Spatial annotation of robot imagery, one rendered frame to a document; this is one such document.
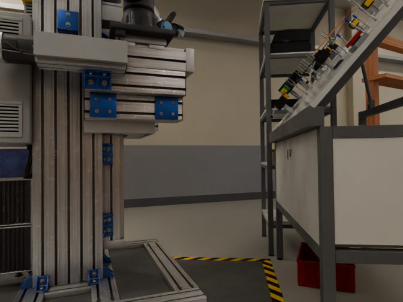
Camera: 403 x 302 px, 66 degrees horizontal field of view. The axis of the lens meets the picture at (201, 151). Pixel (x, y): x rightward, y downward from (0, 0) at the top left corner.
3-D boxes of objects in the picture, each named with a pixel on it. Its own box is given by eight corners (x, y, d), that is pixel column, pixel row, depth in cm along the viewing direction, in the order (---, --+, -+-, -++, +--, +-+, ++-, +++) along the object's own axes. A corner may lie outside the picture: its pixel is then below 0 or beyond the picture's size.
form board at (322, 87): (271, 134, 219) (270, 133, 219) (370, 20, 213) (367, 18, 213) (314, 108, 101) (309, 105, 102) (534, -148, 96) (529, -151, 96)
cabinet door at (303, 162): (316, 245, 104) (314, 128, 105) (288, 216, 159) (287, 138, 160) (324, 245, 104) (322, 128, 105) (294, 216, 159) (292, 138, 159)
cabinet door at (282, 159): (289, 215, 159) (288, 138, 160) (276, 201, 213) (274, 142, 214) (294, 215, 159) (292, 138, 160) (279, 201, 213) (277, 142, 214)
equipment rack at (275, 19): (267, 256, 221) (262, -3, 225) (260, 235, 281) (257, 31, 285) (342, 257, 216) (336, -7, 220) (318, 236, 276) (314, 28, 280)
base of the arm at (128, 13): (120, 26, 109) (120, -2, 109) (116, 42, 123) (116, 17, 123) (163, 32, 114) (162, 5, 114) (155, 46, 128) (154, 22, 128)
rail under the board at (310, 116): (307, 126, 102) (306, 106, 102) (268, 142, 219) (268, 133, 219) (324, 126, 101) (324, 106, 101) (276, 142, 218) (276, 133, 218)
